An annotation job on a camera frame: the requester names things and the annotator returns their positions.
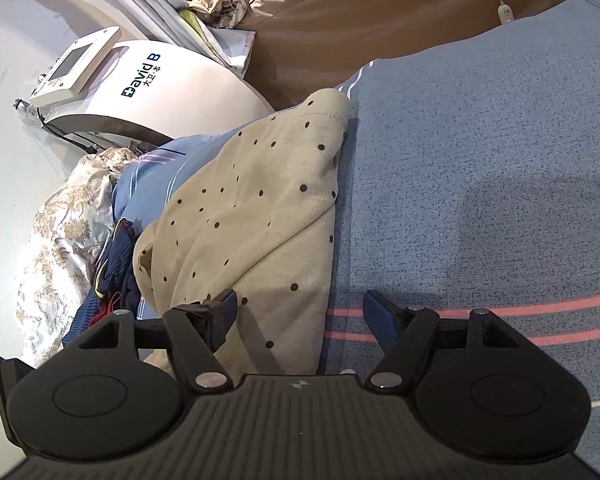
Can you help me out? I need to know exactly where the navy and red clothes pile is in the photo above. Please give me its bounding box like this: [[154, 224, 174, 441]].
[[61, 219, 142, 347]]

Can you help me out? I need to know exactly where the floral beige quilt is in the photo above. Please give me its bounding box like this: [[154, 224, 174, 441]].
[[16, 148, 135, 367]]

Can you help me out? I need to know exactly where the blue striped bed sheet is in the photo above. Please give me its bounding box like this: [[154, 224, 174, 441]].
[[110, 0, 600, 466]]

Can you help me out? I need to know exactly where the white David B machine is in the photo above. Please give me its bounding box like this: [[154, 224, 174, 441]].
[[14, 26, 273, 154]]

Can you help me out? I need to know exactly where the brown covered sofa bed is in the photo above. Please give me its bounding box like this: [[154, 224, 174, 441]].
[[240, 0, 565, 108]]

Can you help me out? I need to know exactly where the beige polka dot shirt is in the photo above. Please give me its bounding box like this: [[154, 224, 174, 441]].
[[133, 89, 351, 379]]

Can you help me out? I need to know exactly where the white corded switch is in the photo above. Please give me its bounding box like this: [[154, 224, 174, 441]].
[[498, 0, 515, 25]]

